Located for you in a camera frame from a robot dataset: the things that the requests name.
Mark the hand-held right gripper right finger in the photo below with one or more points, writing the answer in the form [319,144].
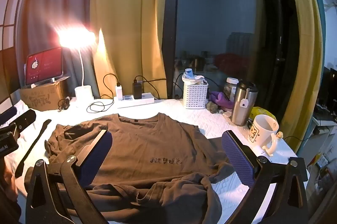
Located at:
[237,160]

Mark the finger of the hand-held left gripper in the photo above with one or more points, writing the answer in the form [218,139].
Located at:
[25,116]
[6,113]

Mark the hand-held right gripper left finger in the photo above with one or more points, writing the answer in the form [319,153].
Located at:
[97,158]

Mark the brown t-shirt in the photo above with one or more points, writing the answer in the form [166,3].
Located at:
[147,145]

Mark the person's left hand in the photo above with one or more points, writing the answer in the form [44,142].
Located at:
[9,181]

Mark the white cloth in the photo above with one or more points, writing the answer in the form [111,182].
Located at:
[21,106]

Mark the cardboard box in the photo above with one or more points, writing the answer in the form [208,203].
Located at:
[42,97]

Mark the white mug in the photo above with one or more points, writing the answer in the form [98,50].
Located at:
[263,131]

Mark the clear tablet stand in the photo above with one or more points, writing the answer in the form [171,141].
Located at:
[56,79]

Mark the yellow bag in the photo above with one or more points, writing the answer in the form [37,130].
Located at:
[259,111]

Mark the tablet computer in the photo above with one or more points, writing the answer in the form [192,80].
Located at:
[44,64]

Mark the steel tumbler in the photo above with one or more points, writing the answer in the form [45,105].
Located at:
[242,105]

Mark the grey plush toy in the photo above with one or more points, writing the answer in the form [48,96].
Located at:
[212,106]

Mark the white desk lamp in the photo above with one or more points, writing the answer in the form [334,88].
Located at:
[84,94]

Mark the purple plush toy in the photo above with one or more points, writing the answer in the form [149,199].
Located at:
[219,98]

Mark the white power strip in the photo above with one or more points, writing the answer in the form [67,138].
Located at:
[137,102]

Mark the white charger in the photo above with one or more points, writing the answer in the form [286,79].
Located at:
[119,92]

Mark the glass jar with white lid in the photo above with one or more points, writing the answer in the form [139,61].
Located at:
[231,88]

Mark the white plastic basket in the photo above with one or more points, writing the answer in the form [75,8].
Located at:
[196,94]

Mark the black charger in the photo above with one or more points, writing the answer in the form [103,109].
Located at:
[137,90]

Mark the blue and white packets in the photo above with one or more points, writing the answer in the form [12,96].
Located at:
[189,73]

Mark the teal curtain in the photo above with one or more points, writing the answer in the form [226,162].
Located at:
[52,2]

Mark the dark monitor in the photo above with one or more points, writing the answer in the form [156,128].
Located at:
[330,89]

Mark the yellow curtain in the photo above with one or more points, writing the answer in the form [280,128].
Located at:
[305,55]
[126,15]

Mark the dark glass window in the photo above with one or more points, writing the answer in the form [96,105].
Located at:
[223,15]

